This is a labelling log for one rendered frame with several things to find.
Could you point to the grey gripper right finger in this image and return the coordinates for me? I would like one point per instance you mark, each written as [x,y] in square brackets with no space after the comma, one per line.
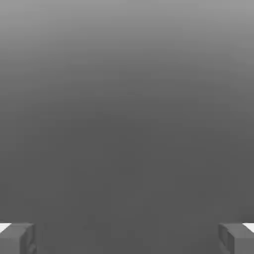
[241,241]

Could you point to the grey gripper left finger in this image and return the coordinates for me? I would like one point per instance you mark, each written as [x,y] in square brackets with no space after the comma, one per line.
[13,241]

